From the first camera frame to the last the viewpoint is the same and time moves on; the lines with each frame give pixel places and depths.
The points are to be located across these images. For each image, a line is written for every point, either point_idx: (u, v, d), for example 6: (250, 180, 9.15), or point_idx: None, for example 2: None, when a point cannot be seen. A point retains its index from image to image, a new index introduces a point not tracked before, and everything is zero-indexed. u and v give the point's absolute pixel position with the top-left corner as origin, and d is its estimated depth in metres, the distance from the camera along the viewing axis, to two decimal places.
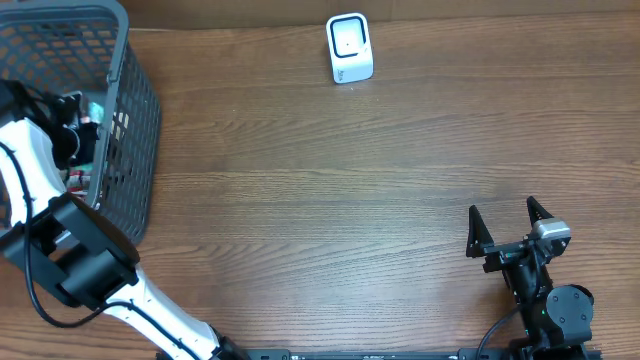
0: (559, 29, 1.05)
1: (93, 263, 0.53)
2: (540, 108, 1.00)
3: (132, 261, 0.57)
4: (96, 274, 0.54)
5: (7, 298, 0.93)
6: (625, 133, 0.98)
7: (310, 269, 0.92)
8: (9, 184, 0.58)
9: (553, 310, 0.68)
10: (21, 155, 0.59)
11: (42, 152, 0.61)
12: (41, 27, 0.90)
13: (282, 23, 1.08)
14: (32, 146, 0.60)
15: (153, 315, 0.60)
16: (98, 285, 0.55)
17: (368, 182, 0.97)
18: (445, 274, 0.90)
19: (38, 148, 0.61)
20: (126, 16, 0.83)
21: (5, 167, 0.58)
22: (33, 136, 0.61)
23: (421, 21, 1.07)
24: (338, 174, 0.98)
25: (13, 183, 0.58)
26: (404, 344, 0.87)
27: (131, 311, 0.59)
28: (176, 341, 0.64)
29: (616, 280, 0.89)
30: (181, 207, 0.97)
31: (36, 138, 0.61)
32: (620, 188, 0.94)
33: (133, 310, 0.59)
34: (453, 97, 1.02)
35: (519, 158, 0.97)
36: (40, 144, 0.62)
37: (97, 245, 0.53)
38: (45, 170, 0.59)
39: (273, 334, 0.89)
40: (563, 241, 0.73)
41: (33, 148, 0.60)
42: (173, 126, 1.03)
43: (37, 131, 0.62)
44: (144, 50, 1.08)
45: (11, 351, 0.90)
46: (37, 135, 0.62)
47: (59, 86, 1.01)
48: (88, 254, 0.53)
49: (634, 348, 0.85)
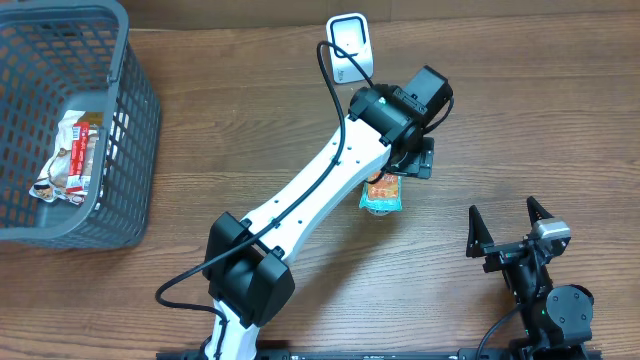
0: (558, 29, 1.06)
1: (268, 267, 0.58)
2: (539, 107, 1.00)
3: (256, 314, 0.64)
4: (236, 297, 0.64)
5: (5, 298, 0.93)
6: (625, 132, 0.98)
7: (310, 269, 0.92)
8: (315, 170, 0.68)
9: (553, 310, 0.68)
10: (358, 156, 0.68)
11: (339, 196, 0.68)
12: (41, 27, 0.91)
13: (282, 23, 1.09)
14: (362, 169, 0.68)
15: (228, 345, 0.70)
16: (239, 298, 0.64)
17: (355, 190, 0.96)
18: (446, 274, 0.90)
19: (346, 189, 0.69)
20: (125, 16, 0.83)
21: (346, 161, 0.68)
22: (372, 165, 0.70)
23: (421, 21, 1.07)
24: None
25: (315, 172, 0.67)
26: (405, 344, 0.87)
27: (221, 324, 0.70)
28: (223, 319, 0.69)
29: (616, 280, 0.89)
30: (181, 207, 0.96)
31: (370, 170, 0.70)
32: (620, 188, 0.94)
33: (223, 324, 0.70)
34: (453, 96, 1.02)
35: (519, 158, 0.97)
36: (346, 188, 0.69)
37: (254, 300, 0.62)
38: (336, 194, 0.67)
39: (275, 334, 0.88)
40: (563, 240, 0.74)
41: (361, 171, 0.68)
42: (173, 126, 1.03)
43: (374, 165, 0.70)
44: (144, 50, 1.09)
45: (11, 351, 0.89)
46: (373, 166, 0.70)
47: (59, 86, 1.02)
48: (245, 299, 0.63)
49: (634, 348, 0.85)
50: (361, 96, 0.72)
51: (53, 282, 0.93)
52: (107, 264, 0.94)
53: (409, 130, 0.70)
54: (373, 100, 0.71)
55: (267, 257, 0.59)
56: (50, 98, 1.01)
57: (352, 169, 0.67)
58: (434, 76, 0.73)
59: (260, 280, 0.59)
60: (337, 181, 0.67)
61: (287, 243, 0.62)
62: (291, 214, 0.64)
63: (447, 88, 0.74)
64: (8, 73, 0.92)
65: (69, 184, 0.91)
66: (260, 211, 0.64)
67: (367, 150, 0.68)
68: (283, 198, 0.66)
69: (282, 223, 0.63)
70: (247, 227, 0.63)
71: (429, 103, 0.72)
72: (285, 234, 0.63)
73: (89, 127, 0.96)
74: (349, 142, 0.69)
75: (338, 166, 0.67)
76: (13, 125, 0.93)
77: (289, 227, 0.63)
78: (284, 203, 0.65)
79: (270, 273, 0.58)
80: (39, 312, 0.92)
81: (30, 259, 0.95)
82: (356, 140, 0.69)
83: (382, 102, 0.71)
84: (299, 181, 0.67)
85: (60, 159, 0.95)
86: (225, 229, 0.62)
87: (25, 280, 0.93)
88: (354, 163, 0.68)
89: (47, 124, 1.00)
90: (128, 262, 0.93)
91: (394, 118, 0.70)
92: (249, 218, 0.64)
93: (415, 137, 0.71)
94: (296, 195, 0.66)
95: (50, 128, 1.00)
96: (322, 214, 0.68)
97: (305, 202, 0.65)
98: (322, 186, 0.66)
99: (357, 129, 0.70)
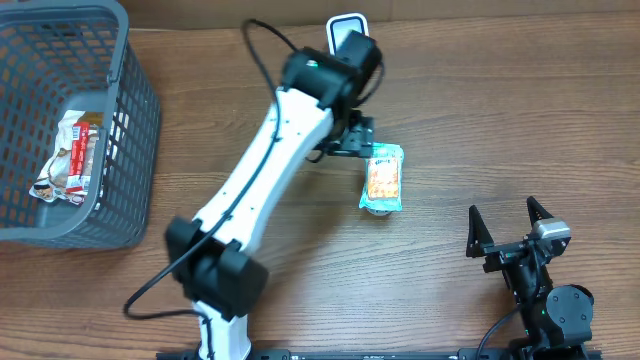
0: (558, 29, 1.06)
1: (230, 261, 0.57)
2: (539, 108, 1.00)
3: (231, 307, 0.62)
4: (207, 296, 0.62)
5: (5, 298, 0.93)
6: (625, 132, 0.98)
7: (310, 269, 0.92)
8: (256, 151, 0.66)
9: (553, 311, 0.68)
10: (301, 129, 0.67)
11: (286, 172, 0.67)
12: (41, 27, 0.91)
13: (282, 23, 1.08)
14: (305, 140, 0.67)
15: (219, 344, 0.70)
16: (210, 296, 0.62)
17: (350, 186, 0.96)
18: (445, 274, 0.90)
19: (292, 162, 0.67)
20: (126, 16, 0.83)
21: (287, 135, 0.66)
22: (316, 134, 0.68)
23: (421, 21, 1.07)
24: (357, 171, 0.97)
25: (257, 154, 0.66)
26: (405, 344, 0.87)
27: (204, 324, 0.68)
28: (205, 321, 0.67)
29: (616, 280, 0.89)
30: (181, 207, 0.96)
31: (314, 139, 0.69)
32: (620, 188, 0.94)
33: (205, 324, 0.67)
34: (453, 96, 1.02)
35: (519, 158, 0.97)
36: (293, 162, 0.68)
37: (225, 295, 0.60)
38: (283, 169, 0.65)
39: (275, 334, 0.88)
40: (563, 241, 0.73)
41: (304, 142, 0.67)
42: (173, 126, 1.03)
43: (318, 133, 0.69)
44: (144, 50, 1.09)
45: (11, 351, 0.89)
46: (318, 134, 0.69)
47: (59, 86, 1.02)
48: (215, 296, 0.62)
49: (634, 348, 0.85)
50: (291, 60, 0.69)
51: (53, 282, 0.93)
52: (107, 264, 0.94)
53: (346, 87, 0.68)
54: (303, 63, 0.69)
55: (227, 252, 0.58)
56: (50, 98, 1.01)
57: (294, 141, 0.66)
58: (362, 40, 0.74)
59: (226, 276, 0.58)
60: (282, 157, 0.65)
61: (243, 233, 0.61)
62: (240, 203, 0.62)
63: (376, 51, 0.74)
64: (8, 73, 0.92)
65: (69, 184, 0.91)
66: (209, 207, 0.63)
67: (307, 119, 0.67)
68: (230, 189, 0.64)
69: (233, 215, 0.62)
70: (200, 227, 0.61)
71: (360, 65, 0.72)
72: (239, 224, 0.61)
73: (89, 127, 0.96)
74: (287, 116, 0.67)
75: (280, 142, 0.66)
76: (13, 125, 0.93)
77: (241, 216, 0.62)
78: (232, 194, 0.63)
79: (233, 267, 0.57)
80: (39, 311, 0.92)
81: (30, 260, 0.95)
82: (295, 113, 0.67)
83: (313, 64, 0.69)
84: (242, 167, 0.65)
85: (60, 159, 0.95)
86: (177, 233, 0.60)
87: (25, 280, 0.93)
88: (297, 135, 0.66)
89: (47, 124, 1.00)
90: (128, 262, 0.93)
91: (328, 78, 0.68)
92: (200, 217, 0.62)
93: (352, 95, 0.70)
94: (242, 182, 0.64)
95: (50, 128, 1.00)
96: (274, 194, 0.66)
97: (254, 188, 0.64)
98: (267, 167, 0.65)
99: (292, 101, 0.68)
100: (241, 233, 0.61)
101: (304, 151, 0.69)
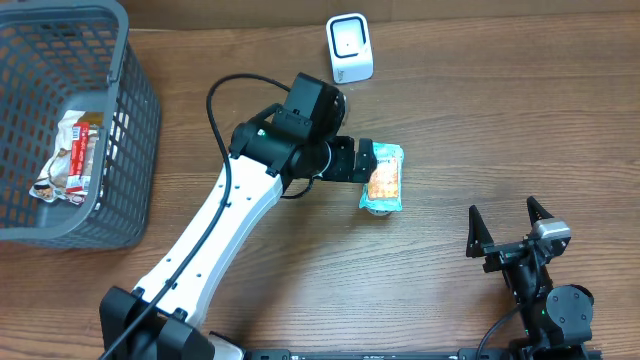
0: (558, 29, 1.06)
1: (174, 334, 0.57)
2: (539, 107, 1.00)
3: None
4: None
5: (5, 298, 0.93)
6: (625, 133, 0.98)
7: (310, 270, 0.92)
8: (205, 219, 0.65)
9: (553, 310, 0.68)
10: (251, 194, 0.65)
11: (239, 237, 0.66)
12: (41, 28, 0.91)
13: (282, 23, 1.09)
14: (256, 207, 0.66)
15: None
16: None
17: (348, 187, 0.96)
18: (445, 274, 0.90)
19: (245, 225, 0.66)
20: (125, 15, 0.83)
21: (236, 202, 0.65)
22: (266, 199, 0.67)
23: (421, 21, 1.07)
24: None
25: (205, 221, 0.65)
26: (404, 344, 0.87)
27: None
28: None
29: (616, 280, 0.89)
30: (181, 207, 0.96)
31: (266, 202, 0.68)
32: (620, 188, 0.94)
33: None
34: (453, 96, 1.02)
35: (519, 158, 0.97)
36: (246, 224, 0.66)
37: None
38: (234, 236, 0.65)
39: (274, 334, 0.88)
40: (563, 240, 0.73)
41: (256, 206, 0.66)
42: (173, 126, 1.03)
43: (271, 195, 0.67)
44: (144, 51, 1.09)
45: (11, 351, 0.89)
46: (269, 199, 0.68)
47: (59, 86, 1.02)
48: None
49: (634, 348, 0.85)
50: (238, 134, 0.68)
51: (53, 282, 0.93)
52: (107, 263, 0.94)
53: (295, 154, 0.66)
54: (251, 134, 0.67)
55: (168, 323, 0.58)
56: (50, 98, 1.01)
57: (245, 207, 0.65)
58: (309, 84, 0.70)
59: (168, 348, 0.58)
60: (231, 224, 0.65)
61: (188, 301, 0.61)
62: (184, 274, 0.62)
63: (329, 89, 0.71)
64: (8, 73, 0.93)
65: (69, 184, 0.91)
66: (152, 275, 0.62)
67: (256, 184, 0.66)
68: (175, 256, 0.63)
69: (177, 283, 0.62)
70: (140, 297, 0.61)
71: (312, 113, 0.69)
72: (184, 294, 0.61)
73: (89, 127, 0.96)
74: (236, 181, 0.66)
75: (229, 207, 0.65)
76: (13, 125, 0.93)
77: (186, 284, 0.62)
78: (177, 260, 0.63)
79: (176, 339, 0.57)
80: (39, 311, 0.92)
81: (31, 260, 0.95)
82: (245, 176, 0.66)
83: (261, 134, 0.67)
84: (190, 233, 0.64)
85: (60, 159, 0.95)
86: (115, 305, 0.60)
87: (25, 280, 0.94)
88: (247, 199, 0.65)
89: (47, 124, 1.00)
90: (128, 263, 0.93)
91: (276, 149, 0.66)
92: (140, 286, 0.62)
93: (306, 156, 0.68)
94: (187, 249, 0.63)
95: (50, 128, 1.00)
96: (225, 261, 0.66)
97: (200, 255, 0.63)
98: (216, 233, 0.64)
99: (244, 165, 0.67)
100: (184, 302, 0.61)
101: (259, 212, 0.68)
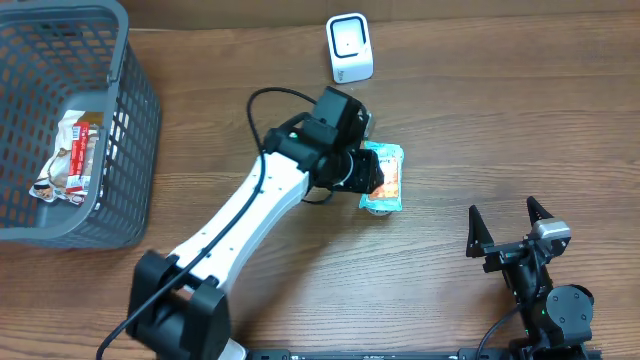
0: (559, 29, 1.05)
1: (204, 299, 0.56)
2: (539, 108, 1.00)
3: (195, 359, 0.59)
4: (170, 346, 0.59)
5: (5, 298, 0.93)
6: (625, 132, 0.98)
7: (310, 269, 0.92)
8: (238, 202, 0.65)
9: (553, 310, 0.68)
10: (282, 182, 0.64)
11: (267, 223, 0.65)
12: (41, 27, 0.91)
13: (282, 23, 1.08)
14: (285, 196, 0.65)
15: None
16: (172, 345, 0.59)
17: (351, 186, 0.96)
18: (445, 274, 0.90)
19: (275, 213, 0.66)
20: (125, 15, 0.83)
21: (268, 187, 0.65)
22: (294, 191, 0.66)
23: (421, 21, 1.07)
24: None
25: (238, 205, 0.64)
26: (404, 344, 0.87)
27: None
28: None
29: (616, 280, 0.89)
30: (181, 207, 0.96)
31: (294, 194, 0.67)
32: (620, 188, 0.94)
33: None
34: (453, 96, 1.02)
35: (519, 158, 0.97)
36: (276, 212, 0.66)
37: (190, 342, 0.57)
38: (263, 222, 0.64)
39: (274, 334, 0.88)
40: (563, 241, 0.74)
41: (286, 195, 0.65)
42: (173, 126, 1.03)
43: (297, 192, 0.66)
44: (145, 51, 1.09)
45: (11, 351, 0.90)
46: (295, 194, 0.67)
47: (59, 86, 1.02)
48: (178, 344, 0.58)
49: (634, 348, 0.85)
50: (268, 136, 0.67)
51: (53, 281, 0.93)
52: (107, 263, 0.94)
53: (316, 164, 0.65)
54: (282, 136, 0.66)
55: (200, 289, 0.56)
56: (50, 98, 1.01)
57: (275, 197, 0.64)
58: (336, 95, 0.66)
59: (196, 314, 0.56)
60: (262, 209, 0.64)
61: (220, 272, 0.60)
62: (218, 247, 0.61)
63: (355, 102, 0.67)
64: (8, 73, 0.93)
65: (69, 184, 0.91)
66: (187, 245, 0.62)
67: (287, 174, 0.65)
68: (211, 228, 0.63)
69: (212, 252, 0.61)
70: (175, 262, 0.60)
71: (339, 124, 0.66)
72: (217, 264, 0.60)
73: (89, 127, 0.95)
74: (269, 171, 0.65)
75: (262, 193, 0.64)
76: (13, 125, 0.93)
77: (220, 255, 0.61)
78: (213, 233, 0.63)
79: (208, 303, 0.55)
80: (40, 311, 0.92)
81: (30, 260, 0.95)
82: (277, 166, 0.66)
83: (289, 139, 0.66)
84: (224, 212, 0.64)
85: (60, 159, 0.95)
86: (147, 269, 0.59)
87: (25, 280, 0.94)
88: (277, 189, 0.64)
89: (47, 124, 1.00)
90: (128, 262, 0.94)
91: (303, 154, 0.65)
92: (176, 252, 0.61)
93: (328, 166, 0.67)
94: (222, 224, 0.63)
95: (50, 128, 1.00)
96: (253, 244, 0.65)
97: (234, 230, 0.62)
98: (249, 212, 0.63)
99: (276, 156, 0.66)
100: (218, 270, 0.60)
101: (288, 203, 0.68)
